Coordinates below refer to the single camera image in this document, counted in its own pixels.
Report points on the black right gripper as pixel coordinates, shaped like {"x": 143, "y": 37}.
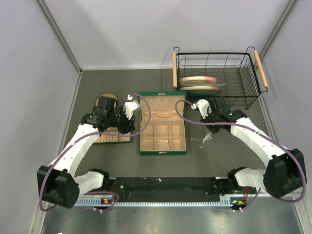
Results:
{"x": 212, "y": 124}

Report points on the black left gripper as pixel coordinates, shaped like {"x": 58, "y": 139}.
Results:
{"x": 127, "y": 122}

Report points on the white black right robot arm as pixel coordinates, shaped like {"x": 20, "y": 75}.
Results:
{"x": 285, "y": 169}

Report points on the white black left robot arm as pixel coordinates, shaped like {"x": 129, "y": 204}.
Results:
{"x": 57, "y": 183}

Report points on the green jewelry tray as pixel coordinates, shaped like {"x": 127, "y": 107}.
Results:
{"x": 105, "y": 139}

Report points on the green jewelry box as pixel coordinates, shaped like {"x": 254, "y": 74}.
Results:
{"x": 165, "y": 133}

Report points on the tan ceramic bowl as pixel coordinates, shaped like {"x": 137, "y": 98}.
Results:
{"x": 109, "y": 95}

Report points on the dark green plate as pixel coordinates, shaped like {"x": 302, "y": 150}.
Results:
{"x": 205, "y": 93}

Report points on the cream pink plate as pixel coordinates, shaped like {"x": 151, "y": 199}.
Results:
{"x": 199, "y": 88}
{"x": 198, "y": 80}

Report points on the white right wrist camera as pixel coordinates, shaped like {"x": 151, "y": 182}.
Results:
{"x": 202, "y": 106}

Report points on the black wire dish rack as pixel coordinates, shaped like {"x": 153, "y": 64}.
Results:
{"x": 240, "y": 75}

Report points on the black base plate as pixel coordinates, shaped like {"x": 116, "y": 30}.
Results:
{"x": 170, "y": 189}

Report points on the grey slotted cable duct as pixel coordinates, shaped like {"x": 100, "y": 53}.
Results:
{"x": 91, "y": 201}

